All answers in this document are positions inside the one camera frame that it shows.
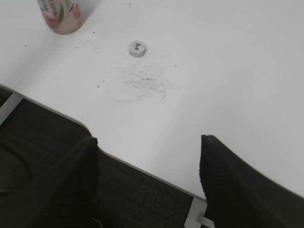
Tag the white table leg bracket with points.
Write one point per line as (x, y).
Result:
(196, 215)

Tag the peach oolong tea bottle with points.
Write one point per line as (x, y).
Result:
(62, 16)

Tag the white bottle cap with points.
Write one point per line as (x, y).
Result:
(137, 49)

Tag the white table frame bar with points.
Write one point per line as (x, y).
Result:
(7, 108)

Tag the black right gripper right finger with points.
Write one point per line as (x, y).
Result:
(238, 196)

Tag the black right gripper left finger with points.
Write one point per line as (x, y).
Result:
(61, 197)

